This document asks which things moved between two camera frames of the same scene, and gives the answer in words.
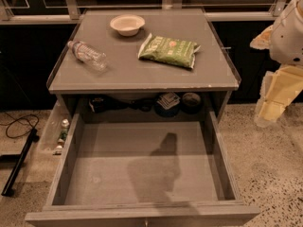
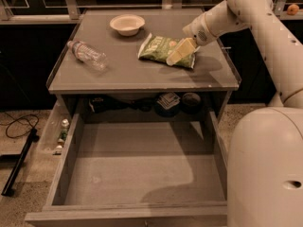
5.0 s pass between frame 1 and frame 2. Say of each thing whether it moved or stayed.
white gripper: moved
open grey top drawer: stayed
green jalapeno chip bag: stayed
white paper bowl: stayed
